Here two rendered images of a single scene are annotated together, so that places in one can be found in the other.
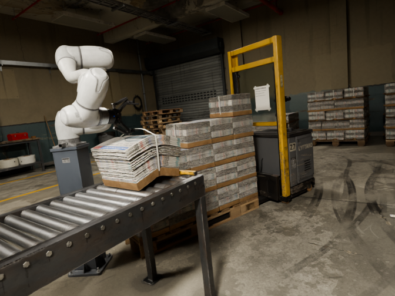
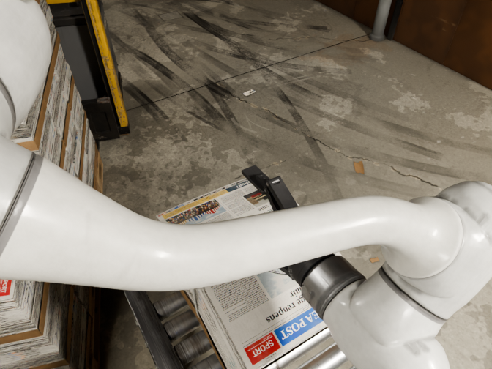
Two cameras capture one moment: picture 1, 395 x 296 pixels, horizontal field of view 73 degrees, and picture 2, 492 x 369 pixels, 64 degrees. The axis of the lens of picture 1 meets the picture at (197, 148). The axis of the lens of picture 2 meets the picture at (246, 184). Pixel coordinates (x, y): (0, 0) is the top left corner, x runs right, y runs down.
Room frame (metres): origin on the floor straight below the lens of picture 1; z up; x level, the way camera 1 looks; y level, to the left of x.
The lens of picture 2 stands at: (1.31, 0.80, 1.72)
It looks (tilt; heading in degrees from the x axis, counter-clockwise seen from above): 45 degrees down; 292
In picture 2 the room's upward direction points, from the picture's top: straight up
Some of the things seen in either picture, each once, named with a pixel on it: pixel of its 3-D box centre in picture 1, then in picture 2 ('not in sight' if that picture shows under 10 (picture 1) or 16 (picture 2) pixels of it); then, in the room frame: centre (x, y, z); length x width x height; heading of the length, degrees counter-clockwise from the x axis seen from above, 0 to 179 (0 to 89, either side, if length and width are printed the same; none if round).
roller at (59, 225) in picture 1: (49, 222); not in sight; (1.05, 0.64, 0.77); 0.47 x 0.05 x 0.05; 54
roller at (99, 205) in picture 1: (91, 205); not in sight; (1.21, 0.53, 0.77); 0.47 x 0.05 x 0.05; 54
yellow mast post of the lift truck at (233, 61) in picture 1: (238, 120); not in sight; (3.47, -0.57, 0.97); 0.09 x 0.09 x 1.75; 35
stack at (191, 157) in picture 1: (182, 189); (28, 233); (2.53, 0.19, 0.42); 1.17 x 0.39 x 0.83; 125
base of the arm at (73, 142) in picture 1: (68, 143); not in sight; (2.00, 0.97, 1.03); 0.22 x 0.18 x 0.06; 176
